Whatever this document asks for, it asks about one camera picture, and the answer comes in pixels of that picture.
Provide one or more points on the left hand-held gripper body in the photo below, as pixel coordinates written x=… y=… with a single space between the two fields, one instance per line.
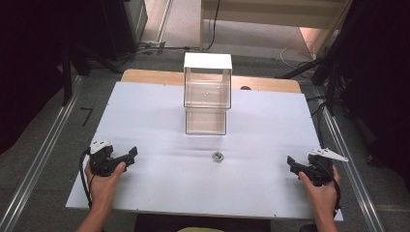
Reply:
x=100 y=161

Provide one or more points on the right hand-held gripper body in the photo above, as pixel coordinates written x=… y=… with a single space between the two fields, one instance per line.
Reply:
x=320 y=169

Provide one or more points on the person's right hand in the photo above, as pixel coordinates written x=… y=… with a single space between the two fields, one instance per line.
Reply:
x=322 y=198

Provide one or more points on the person's left hand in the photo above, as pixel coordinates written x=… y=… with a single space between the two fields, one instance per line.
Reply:
x=103 y=190

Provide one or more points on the white board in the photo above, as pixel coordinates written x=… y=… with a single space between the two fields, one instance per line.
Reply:
x=161 y=167

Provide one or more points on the person's dark clothing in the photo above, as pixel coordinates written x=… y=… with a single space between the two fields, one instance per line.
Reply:
x=167 y=224

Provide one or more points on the small silver metal nut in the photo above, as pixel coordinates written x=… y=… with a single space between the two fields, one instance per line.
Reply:
x=218 y=156

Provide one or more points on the wooden table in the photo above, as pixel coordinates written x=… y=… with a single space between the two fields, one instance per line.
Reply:
x=151 y=76

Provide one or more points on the clear plastic drawer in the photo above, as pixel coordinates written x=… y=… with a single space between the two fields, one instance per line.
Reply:
x=206 y=121

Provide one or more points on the black metal stand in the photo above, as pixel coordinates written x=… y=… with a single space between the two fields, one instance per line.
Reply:
x=66 y=77
x=322 y=71

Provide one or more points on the clear drawer cabinet white top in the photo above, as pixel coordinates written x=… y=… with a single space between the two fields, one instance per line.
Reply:
x=208 y=80

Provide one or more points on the dark curtain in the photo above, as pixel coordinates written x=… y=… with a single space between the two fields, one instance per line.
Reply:
x=380 y=80
x=29 y=64

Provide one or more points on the beige desk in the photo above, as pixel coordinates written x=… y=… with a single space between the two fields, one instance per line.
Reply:
x=257 y=13

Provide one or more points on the metal floor rail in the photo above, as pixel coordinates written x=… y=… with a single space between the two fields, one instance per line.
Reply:
x=353 y=167
x=42 y=154

